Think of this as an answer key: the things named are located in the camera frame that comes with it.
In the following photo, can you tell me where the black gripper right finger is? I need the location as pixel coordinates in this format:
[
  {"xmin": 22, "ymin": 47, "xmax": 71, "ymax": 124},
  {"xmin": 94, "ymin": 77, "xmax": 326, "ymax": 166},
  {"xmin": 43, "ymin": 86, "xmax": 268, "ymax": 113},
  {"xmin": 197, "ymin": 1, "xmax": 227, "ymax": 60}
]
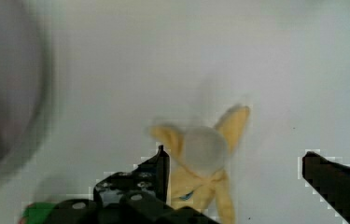
[{"xmin": 301, "ymin": 151, "xmax": 350, "ymax": 224}]

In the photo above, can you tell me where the grey round plate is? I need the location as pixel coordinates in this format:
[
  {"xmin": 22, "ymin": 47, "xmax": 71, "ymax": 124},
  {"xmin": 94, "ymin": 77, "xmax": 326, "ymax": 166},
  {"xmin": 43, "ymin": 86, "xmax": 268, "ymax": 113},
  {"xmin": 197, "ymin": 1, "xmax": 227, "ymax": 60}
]
[{"xmin": 0, "ymin": 0, "xmax": 52, "ymax": 188}]

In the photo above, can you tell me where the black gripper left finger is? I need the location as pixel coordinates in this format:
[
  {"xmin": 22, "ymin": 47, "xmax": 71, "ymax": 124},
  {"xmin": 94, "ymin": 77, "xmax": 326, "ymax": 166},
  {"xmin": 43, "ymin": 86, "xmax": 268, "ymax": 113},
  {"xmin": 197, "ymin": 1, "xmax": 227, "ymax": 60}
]
[{"xmin": 93, "ymin": 145, "xmax": 170, "ymax": 205}]

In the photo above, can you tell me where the red strawberry near gripper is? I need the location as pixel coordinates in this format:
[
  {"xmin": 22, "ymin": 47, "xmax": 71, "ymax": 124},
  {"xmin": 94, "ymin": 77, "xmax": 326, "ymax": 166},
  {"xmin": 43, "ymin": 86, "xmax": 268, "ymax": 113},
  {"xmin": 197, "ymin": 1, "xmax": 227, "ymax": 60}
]
[{"xmin": 18, "ymin": 203, "xmax": 55, "ymax": 224}]

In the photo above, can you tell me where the yellow plush peeled banana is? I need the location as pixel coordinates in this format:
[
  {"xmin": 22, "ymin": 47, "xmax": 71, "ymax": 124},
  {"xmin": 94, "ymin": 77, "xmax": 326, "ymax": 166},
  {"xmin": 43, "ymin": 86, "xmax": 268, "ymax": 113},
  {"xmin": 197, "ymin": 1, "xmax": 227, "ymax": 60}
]
[{"xmin": 149, "ymin": 105, "xmax": 250, "ymax": 224}]

